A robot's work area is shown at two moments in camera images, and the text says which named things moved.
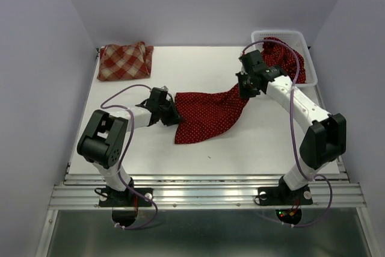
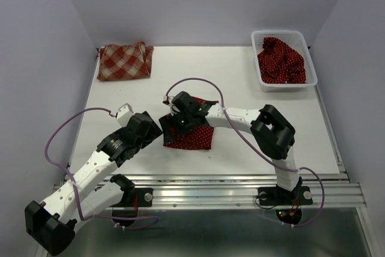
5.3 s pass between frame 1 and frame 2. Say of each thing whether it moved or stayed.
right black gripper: moved
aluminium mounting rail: stayed
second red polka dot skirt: stayed
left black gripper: moved
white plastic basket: stayed
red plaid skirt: stayed
